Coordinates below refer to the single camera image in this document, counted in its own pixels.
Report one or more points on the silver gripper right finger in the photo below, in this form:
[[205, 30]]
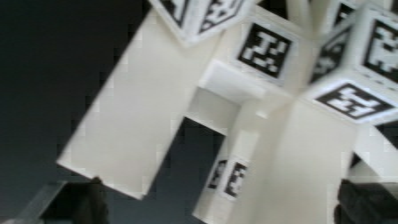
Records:
[[367, 203]]

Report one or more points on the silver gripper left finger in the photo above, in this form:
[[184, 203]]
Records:
[[68, 203]]

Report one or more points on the white chair leg block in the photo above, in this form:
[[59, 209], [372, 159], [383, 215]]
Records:
[[221, 191]]

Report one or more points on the white chair back piece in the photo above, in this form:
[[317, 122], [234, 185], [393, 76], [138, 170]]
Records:
[[230, 84]]

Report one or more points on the small white marker cube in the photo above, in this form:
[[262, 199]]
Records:
[[200, 18], [354, 76]]

